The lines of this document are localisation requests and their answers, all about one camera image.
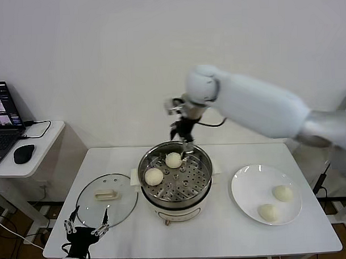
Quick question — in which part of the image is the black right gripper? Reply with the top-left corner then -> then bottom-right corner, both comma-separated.
169,119 -> 198,160

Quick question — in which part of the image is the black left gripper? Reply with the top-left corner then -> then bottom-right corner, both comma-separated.
62,204 -> 111,259

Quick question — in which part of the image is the white steamed baozi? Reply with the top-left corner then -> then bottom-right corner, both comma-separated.
271,185 -> 294,203
165,151 -> 183,169
144,168 -> 165,187
257,203 -> 280,225

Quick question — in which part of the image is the round glass pot lid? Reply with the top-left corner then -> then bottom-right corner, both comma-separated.
74,172 -> 140,231

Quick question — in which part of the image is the perforated steel steamer basket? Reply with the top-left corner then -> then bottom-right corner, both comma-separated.
136,139 -> 215,204

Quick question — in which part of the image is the cream electric pot base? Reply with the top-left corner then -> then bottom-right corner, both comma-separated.
129,158 -> 224,228

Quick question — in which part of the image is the white round plate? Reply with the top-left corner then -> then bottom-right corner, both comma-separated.
230,162 -> 304,227

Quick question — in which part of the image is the white side table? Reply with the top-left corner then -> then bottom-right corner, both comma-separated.
0,120 -> 69,224

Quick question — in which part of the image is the black computer mouse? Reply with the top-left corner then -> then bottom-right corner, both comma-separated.
12,144 -> 36,165

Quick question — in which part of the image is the black open laptop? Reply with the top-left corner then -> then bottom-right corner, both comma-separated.
0,81 -> 28,169

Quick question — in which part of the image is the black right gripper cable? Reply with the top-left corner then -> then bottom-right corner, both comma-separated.
195,116 -> 228,128

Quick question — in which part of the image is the black laptop charger cable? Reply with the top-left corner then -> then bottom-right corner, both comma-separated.
18,119 -> 53,141

